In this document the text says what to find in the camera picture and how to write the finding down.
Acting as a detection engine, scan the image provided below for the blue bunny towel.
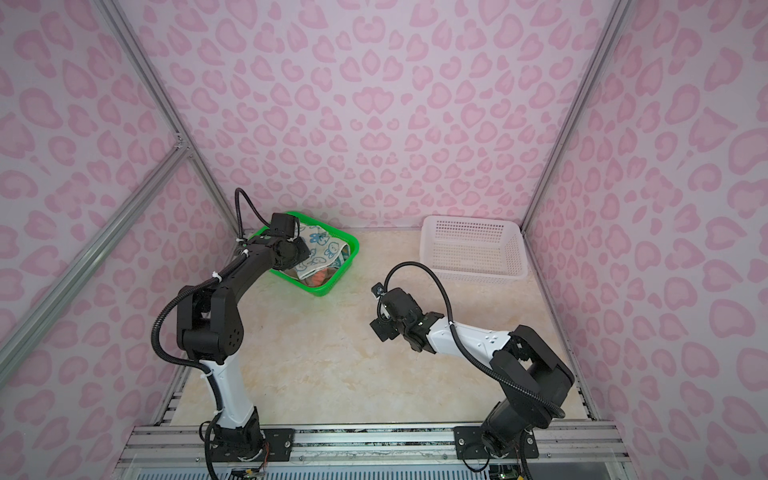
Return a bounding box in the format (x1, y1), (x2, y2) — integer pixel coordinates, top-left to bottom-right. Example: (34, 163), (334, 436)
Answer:
(295, 225), (351, 280)

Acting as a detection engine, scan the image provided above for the green plastic basket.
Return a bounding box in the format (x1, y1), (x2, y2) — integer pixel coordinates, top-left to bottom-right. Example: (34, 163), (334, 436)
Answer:
(271, 211), (360, 297)

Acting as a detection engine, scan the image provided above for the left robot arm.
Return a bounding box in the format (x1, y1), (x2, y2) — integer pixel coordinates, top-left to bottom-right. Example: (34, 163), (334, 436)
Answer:
(177, 213), (309, 456)

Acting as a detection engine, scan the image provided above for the red brown towel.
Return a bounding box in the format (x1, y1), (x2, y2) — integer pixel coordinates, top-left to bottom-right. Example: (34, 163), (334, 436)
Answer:
(300, 267), (337, 288)

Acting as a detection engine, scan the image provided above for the white plastic basket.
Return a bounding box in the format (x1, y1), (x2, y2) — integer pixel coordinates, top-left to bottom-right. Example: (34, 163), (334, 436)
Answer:
(420, 216), (529, 285)

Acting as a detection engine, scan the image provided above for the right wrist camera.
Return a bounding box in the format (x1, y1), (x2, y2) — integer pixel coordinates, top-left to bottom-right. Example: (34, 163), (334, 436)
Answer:
(371, 283), (386, 298)

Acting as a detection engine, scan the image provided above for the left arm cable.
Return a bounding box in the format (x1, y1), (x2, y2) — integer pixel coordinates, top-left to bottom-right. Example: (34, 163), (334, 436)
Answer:
(150, 187), (271, 397)

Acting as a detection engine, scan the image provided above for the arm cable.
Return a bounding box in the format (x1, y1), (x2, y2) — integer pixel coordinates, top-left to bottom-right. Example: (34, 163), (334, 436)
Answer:
(150, 187), (271, 397)
(380, 260), (565, 418)

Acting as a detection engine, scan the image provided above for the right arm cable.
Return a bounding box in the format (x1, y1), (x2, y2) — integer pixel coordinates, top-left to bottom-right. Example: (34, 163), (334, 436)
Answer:
(380, 260), (565, 418)

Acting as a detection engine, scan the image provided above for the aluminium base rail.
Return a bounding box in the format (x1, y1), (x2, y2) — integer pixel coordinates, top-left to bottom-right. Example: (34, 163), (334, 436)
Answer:
(117, 420), (637, 479)

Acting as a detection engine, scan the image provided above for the left corner frame post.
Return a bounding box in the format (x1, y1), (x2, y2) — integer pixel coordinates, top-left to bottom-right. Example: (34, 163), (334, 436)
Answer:
(94, 0), (238, 233)

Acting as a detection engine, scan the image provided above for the corner frame post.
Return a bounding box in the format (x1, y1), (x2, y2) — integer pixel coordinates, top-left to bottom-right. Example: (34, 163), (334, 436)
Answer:
(94, 0), (238, 233)
(520, 0), (637, 238)

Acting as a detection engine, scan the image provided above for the diagonal aluminium frame bar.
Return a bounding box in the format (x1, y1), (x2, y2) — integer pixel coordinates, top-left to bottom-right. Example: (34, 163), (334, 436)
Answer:
(1, 141), (188, 385)

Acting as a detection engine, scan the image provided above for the right corner frame post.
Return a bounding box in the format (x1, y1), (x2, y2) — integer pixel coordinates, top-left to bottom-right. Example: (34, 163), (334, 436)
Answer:
(520, 0), (637, 238)

